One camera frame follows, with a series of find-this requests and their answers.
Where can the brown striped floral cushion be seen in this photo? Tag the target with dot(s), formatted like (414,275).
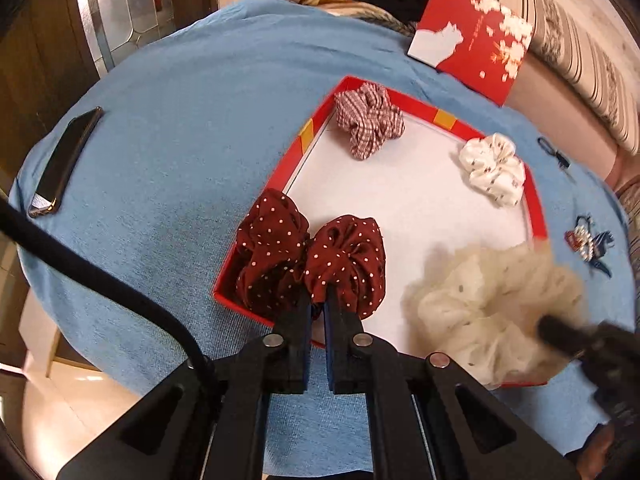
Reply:
(631,191)

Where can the red box with white inside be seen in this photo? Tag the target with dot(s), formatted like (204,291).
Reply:
(400,200)

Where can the wooden door with glass pane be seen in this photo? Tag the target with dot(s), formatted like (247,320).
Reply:
(50,35)

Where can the pink sheet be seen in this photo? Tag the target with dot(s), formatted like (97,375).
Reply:
(560,110)

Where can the large cream sheer scrunchie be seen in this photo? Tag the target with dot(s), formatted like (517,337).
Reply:
(475,300)

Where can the blue knit blanket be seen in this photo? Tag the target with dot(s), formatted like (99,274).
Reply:
(175,160)

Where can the white cherry print scrunchie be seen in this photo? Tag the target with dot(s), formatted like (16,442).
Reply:
(492,167)

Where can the red box lid white print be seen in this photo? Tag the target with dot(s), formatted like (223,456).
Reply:
(465,55)

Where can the tan patterned cloth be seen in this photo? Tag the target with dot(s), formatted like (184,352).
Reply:
(360,12)

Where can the blue and red brooch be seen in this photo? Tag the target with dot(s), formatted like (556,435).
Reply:
(590,242)

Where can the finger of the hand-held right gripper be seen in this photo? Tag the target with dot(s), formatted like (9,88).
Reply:
(565,332)

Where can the red checkered scrunchie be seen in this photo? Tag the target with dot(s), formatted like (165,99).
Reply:
(370,117)

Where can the small black scissors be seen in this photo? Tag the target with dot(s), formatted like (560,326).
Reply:
(562,159)

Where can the dark red dotted scrunchie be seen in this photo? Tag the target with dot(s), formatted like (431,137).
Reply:
(350,255)
(270,240)

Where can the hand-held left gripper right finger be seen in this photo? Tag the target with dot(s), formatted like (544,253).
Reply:
(334,350)

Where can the white brown striped cushion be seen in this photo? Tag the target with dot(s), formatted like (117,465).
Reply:
(575,25)

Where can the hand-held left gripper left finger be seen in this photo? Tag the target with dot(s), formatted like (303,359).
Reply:
(299,345)

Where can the black hair loop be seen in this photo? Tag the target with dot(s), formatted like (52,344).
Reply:
(541,141)

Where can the black smartphone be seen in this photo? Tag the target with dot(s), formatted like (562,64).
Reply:
(65,160)

